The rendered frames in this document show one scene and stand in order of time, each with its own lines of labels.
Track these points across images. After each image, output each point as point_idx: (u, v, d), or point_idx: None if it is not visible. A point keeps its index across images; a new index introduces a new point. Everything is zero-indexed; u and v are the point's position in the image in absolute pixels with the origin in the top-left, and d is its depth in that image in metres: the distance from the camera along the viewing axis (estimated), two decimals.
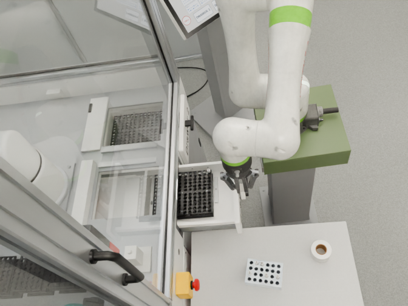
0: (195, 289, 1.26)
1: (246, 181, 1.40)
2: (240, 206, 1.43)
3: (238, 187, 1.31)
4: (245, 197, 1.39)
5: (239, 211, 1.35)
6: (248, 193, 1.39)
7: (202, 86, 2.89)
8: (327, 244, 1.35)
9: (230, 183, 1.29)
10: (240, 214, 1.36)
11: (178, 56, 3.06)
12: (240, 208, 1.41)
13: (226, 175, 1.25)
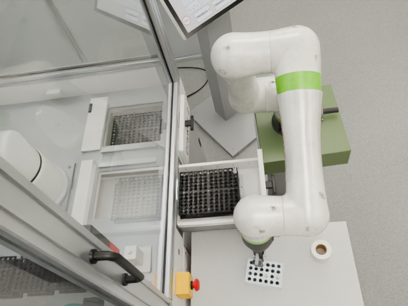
0: (195, 289, 1.26)
1: (274, 179, 1.39)
2: None
3: (263, 256, 1.22)
4: (264, 254, 1.31)
5: None
6: (276, 191, 1.37)
7: (202, 86, 2.89)
8: (327, 244, 1.35)
9: None
10: None
11: (178, 56, 3.06)
12: None
13: (258, 257, 1.14)
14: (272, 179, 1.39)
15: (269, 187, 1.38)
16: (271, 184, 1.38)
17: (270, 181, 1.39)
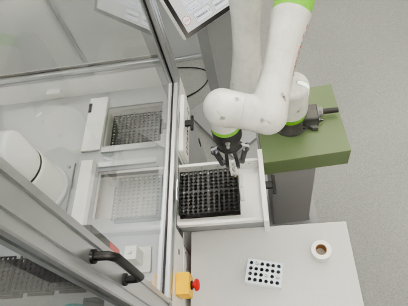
0: (195, 289, 1.26)
1: (274, 179, 1.39)
2: None
3: (228, 162, 1.33)
4: (238, 173, 1.41)
5: (268, 209, 1.33)
6: (276, 191, 1.37)
7: (202, 86, 2.89)
8: (327, 244, 1.35)
9: (220, 158, 1.31)
10: None
11: (178, 56, 3.06)
12: None
13: (217, 149, 1.27)
14: (272, 179, 1.39)
15: (269, 187, 1.38)
16: (271, 184, 1.38)
17: (270, 181, 1.39)
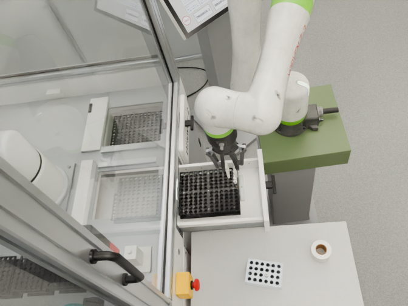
0: (195, 289, 1.26)
1: (274, 179, 1.39)
2: None
3: (224, 164, 1.28)
4: (237, 175, 1.36)
5: (268, 209, 1.33)
6: (276, 191, 1.37)
7: (202, 86, 2.89)
8: (327, 244, 1.35)
9: (215, 159, 1.27)
10: None
11: (178, 56, 3.06)
12: None
13: (212, 150, 1.23)
14: (272, 179, 1.39)
15: (269, 187, 1.38)
16: (271, 184, 1.38)
17: (270, 181, 1.39)
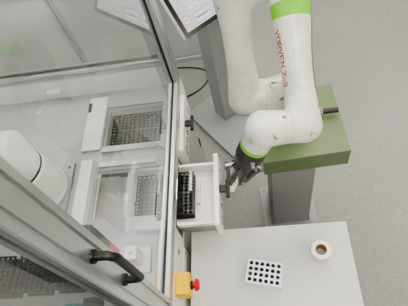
0: (195, 289, 1.26)
1: (227, 183, 1.41)
2: (221, 207, 1.44)
3: (235, 179, 1.33)
4: (233, 190, 1.41)
5: (220, 212, 1.36)
6: (229, 195, 1.40)
7: (202, 86, 2.89)
8: (327, 244, 1.35)
9: (229, 173, 1.31)
10: (220, 215, 1.37)
11: (178, 56, 3.06)
12: None
13: (231, 165, 1.26)
14: (226, 183, 1.42)
15: (222, 190, 1.40)
16: (224, 187, 1.41)
17: (224, 186, 1.41)
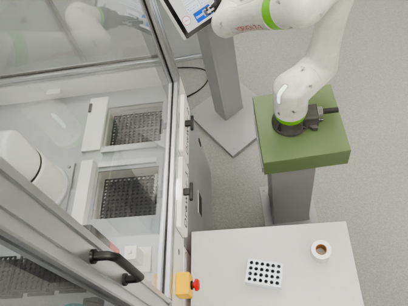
0: (195, 289, 1.26)
1: (191, 186, 1.43)
2: (186, 210, 1.46)
3: None
4: (203, 12, 1.78)
5: (182, 215, 1.38)
6: (192, 198, 1.42)
7: (202, 86, 2.89)
8: (327, 244, 1.35)
9: None
10: (183, 218, 1.39)
11: (178, 56, 3.06)
12: (185, 212, 1.43)
13: None
14: (190, 186, 1.43)
15: (186, 193, 1.42)
16: (189, 191, 1.43)
17: (187, 189, 1.43)
